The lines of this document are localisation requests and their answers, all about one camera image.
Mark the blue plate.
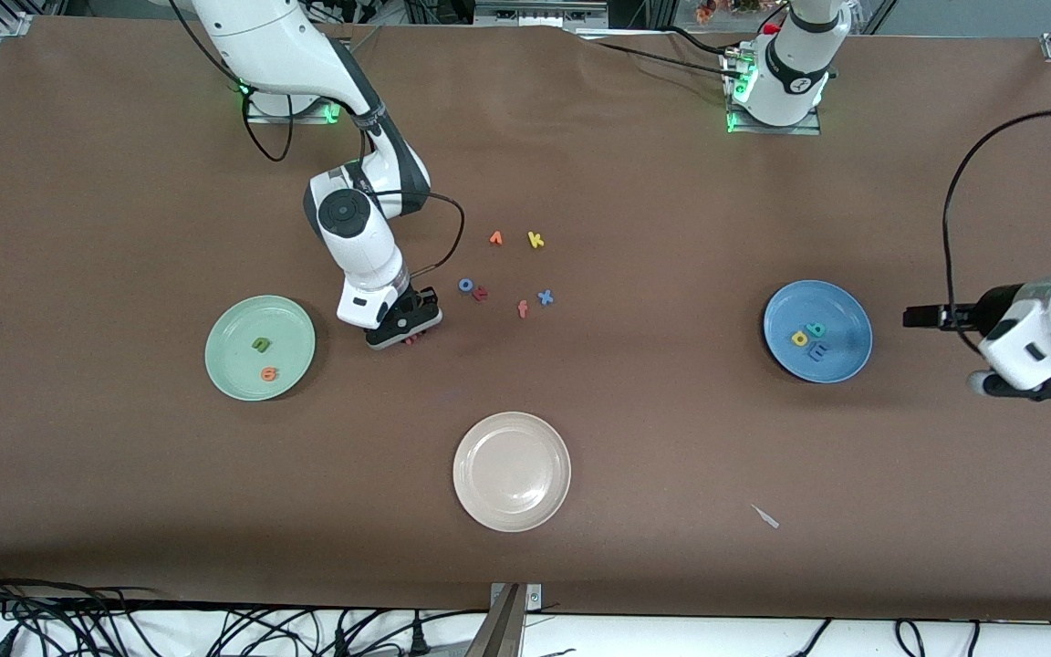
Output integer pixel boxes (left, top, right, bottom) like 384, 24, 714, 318
763, 279, 874, 384

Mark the green plate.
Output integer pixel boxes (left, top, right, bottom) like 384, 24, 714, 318
204, 294, 317, 402

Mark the beige plate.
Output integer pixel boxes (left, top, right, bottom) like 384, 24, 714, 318
453, 412, 573, 534

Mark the brown table cover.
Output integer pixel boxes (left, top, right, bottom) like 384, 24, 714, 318
0, 16, 1051, 621

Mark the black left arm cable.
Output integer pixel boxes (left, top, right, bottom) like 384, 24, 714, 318
942, 109, 1051, 357

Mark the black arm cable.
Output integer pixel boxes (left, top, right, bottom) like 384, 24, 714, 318
942, 109, 1051, 357
241, 87, 467, 277

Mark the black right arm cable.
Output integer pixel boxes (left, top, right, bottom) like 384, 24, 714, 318
241, 87, 467, 277

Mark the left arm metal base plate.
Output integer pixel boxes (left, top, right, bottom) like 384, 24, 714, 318
724, 46, 824, 137

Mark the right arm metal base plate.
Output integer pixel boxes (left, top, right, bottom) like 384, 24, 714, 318
245, 87, 346, 125

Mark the grey metal frame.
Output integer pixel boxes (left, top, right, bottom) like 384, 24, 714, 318
475, 0, 609, 30

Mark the small silver bracket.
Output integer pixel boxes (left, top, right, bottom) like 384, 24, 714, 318
489, 583, 543, 610

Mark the grey metal post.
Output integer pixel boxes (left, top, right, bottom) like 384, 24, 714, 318
463, 584, 526, 657

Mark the black base power cable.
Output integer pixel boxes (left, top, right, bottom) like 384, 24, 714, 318
662, 24, 738, 59
594, 40, 736, 81

